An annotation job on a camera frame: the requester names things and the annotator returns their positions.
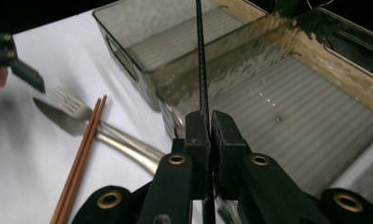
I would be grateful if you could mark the white table cover sheet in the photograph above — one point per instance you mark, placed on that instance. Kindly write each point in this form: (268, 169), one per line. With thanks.
(26, 155)

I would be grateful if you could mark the black chopstick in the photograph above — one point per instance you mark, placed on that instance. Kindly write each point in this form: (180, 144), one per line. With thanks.
(201, 62)

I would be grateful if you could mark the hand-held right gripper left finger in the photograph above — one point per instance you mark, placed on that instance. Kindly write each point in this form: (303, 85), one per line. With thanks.
(201, 149)

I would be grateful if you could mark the steel fork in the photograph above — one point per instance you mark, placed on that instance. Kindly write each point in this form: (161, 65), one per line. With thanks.
(69, 102)

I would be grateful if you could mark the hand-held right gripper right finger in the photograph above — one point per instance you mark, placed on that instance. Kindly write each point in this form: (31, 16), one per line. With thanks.
(228, 149)

